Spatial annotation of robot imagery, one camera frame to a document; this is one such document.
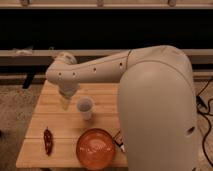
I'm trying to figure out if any long grey wall rail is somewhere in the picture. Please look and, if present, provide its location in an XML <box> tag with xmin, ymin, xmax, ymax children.
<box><xmin>0</xmin><ymin>49</ymin><xmax>213</xmax><ymax>66</ymax></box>

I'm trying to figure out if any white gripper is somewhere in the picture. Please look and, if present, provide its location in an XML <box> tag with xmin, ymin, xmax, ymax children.
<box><xmin>58</xmin><ymin>80</ymin><xmax>79</xmax><ymax>110</ymax></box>

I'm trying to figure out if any wooden table board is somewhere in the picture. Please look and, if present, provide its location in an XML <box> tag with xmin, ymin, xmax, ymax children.
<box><xmin>16</xmin><ymin>81</ymin><xmax>120</xmax><ymax>168</ymax></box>

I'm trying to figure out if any black cable on floor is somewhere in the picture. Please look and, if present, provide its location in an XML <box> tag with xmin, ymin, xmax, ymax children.
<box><xmin>195</xmin><ymin>76</ymin><xmax>213</xmax><ymax>168</ymax></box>

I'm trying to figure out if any orange glass bowl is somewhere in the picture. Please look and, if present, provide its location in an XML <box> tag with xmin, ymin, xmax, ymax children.
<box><xmin>76</xmin><ymin>128</ymin><xmax>116</xmax><ymax>171</ymax></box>

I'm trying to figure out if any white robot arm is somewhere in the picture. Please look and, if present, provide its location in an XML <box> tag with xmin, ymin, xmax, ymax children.
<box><xmin>46</xmin><ymin>45</ymin><xmax>198</xmax><ymax>171</ymax></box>

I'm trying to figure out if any dried red chili pepper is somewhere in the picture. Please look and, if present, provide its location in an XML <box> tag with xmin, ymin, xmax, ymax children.
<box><xmin>43</xmin><ymin>128</ymin><xmax>53</xmax><ymax>156</ymax></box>

